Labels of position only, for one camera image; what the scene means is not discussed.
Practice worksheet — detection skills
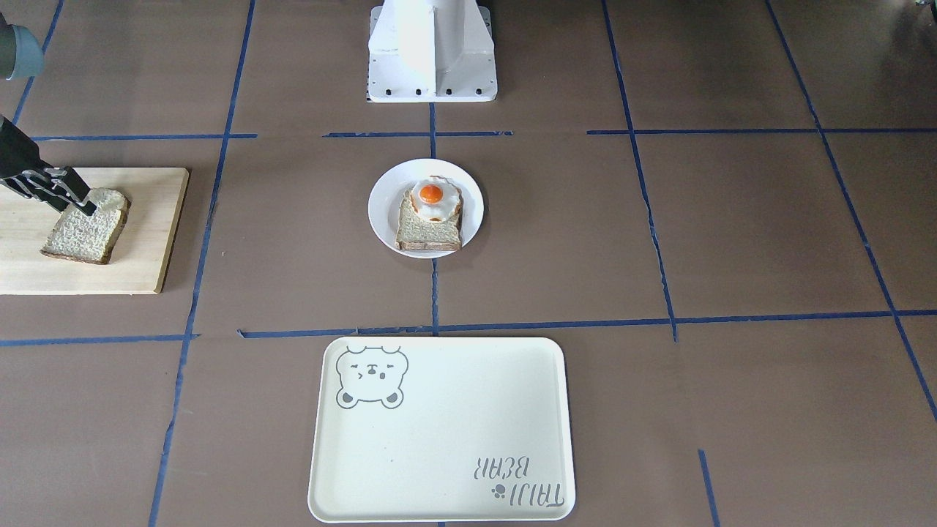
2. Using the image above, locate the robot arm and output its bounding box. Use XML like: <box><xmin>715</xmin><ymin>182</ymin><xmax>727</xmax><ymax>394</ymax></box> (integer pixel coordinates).
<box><xmin>1</xmin><ymin>19</ymin><xmax>97</xmax><ymax>216</ymax></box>

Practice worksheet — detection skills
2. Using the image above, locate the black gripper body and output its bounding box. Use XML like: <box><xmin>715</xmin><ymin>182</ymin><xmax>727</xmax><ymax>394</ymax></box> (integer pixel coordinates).
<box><xmin>1</xmin><ymin>117</ymin><xmax>45</xmax><ymax>184</ymax></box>

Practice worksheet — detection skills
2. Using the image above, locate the cream bear tray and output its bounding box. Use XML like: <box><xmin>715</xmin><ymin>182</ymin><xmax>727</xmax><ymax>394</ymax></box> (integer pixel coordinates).
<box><xmin>308</xmin><ymin>337</ymin><xmax>576</xmax><ymax>523</ymax></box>

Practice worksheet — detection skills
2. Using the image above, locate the bread slice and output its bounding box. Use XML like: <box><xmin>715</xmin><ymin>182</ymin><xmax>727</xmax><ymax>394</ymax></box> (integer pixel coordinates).
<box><xmin>395</xmin><ymin>193</ymin><xmax>463</xmax><ymax>251</ymax></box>
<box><xmin>40</xmin><ymin>187</ymin><xmax>131</xmax><ymax>266</ymax></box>

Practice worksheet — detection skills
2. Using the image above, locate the fried egg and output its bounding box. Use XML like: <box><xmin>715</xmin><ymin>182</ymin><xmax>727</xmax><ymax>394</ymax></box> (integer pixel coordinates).
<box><xmin>409</xmin><ymin>176</ymin><xmax>462</xmax><ymax>223</ymax></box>

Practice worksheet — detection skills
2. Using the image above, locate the wooden cutting board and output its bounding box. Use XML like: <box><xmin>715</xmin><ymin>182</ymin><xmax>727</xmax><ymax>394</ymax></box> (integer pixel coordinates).
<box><xmin>1</xmin><ymin>168</ymin><xmax>190</xmax><ymax>296</ymax></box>

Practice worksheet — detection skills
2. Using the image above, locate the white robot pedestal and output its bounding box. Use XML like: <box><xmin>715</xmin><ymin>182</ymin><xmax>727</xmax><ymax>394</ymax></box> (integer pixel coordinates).
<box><xmin>366</xmin><ymin>1</ymin><xmax>499</xmax><ymax>103</ymax></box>

